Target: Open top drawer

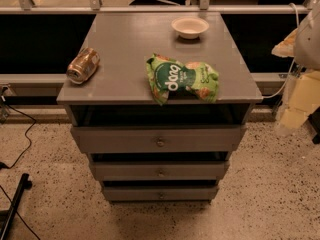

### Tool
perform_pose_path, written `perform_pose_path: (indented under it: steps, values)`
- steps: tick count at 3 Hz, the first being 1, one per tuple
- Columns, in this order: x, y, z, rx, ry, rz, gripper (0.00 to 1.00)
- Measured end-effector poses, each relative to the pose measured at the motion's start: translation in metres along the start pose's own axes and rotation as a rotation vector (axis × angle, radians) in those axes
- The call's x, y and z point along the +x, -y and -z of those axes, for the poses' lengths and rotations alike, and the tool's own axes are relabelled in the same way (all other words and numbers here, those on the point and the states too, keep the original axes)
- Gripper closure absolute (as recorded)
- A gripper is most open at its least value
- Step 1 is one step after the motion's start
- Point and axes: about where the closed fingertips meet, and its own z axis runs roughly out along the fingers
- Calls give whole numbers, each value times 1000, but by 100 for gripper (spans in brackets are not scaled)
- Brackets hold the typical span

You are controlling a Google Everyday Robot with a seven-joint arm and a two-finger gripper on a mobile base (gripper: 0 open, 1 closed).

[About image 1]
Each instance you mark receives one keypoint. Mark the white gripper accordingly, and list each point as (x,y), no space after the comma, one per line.
(308,44)

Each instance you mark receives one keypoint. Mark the grey top drawer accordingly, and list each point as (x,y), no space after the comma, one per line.
(157,140)

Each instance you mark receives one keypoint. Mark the grey drawer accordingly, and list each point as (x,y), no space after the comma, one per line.
(157,140)
(136,171)
(159,194)

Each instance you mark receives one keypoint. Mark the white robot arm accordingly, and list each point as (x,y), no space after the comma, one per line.
(307,42)

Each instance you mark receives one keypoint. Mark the grey drawer cabinet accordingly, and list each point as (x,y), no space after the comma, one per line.
(119,95)

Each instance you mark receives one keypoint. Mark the grey middle drawer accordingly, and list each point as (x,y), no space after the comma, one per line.
(136,171)

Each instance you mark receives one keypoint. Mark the grey bottom drawer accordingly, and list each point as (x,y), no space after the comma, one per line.
(159,194)

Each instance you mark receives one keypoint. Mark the green dang chip bag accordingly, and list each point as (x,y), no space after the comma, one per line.
(167,75)

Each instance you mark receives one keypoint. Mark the white paper bowl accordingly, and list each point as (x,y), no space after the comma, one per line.
(189,27)

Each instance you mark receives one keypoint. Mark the brown soda can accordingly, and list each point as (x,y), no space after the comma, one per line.
(83,66)

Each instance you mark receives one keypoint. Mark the black stand leg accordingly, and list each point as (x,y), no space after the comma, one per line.
(7,216)

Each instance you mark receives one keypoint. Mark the metal railing frame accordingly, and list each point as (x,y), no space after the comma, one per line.
(50,9)

